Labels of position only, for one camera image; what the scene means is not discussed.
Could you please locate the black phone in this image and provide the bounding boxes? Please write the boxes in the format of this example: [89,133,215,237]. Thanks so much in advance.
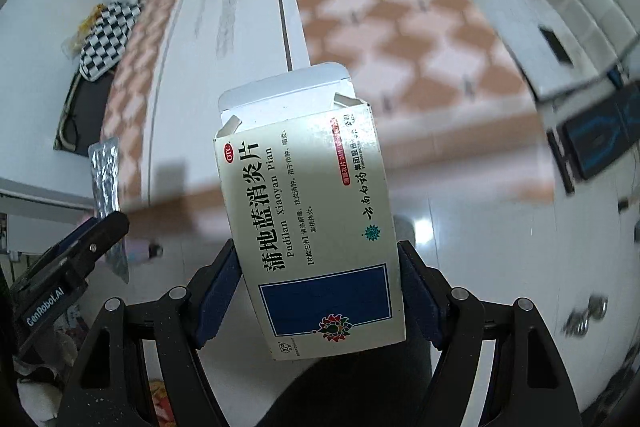
[538,25,577,68]

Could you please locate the pair of metal dumbbells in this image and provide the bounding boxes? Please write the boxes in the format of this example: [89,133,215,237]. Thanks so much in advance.
[561,293,609,339]

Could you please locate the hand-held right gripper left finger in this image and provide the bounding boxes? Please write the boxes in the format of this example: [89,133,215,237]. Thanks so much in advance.
[62,238,281,427]

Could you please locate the black and blue floor pad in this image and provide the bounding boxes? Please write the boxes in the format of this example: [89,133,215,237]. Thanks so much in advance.
[546,81,640,196]

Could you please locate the dining table with checkered top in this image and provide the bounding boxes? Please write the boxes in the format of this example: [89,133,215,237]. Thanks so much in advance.
[97,0,557,220]

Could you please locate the large silver blister pack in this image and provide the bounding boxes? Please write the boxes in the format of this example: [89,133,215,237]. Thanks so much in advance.
[88,137,131,284]

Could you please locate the cream blue medicine box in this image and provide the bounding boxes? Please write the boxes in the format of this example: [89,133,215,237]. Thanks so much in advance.
[215,63,406,361]

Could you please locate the black flat panel with frame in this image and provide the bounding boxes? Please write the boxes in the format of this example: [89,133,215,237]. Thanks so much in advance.
[51,67,119,156]

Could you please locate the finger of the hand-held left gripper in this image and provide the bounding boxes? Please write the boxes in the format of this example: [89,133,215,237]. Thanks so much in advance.
[62,211,131,279]
[30,218,101,270]

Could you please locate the yellow crumpled bag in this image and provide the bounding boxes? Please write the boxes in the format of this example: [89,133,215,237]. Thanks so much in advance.
[61,3,109,54]

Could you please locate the black white checkered cloth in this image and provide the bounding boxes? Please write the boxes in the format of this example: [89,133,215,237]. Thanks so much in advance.
[76,0,144,84]

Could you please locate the white padded chair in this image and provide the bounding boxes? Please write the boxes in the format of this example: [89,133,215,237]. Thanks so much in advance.
[469,0,640,102]

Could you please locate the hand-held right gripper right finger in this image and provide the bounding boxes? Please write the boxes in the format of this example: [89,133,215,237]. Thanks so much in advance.
[396,239,587,427]

